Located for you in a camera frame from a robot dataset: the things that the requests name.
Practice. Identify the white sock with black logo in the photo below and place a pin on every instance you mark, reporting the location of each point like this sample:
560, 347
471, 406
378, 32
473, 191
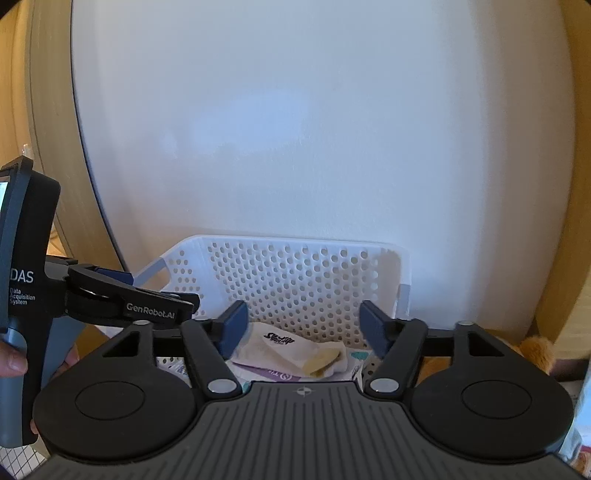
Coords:
269, 348

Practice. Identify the large white purple wipes pack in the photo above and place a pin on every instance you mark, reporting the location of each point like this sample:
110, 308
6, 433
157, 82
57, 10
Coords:
357, 362

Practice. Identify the white perforated plastic basket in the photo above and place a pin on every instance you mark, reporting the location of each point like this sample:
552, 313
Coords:
312, 288

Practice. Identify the white pink floral pack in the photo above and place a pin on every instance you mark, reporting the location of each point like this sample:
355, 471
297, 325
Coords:
576, 447

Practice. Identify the person's left hand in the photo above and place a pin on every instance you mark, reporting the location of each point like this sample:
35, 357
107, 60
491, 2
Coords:
14, 364

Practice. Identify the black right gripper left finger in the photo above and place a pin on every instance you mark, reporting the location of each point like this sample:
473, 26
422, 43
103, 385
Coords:
208, 345

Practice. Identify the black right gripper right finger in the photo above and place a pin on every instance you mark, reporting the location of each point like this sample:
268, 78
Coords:
398, 344

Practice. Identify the brown plush teddy bear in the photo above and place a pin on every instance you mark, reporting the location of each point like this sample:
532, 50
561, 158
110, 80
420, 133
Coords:
536, 349

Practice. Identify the QR code sticker sheet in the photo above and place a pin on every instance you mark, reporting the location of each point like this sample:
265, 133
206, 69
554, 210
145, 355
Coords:
21, 461

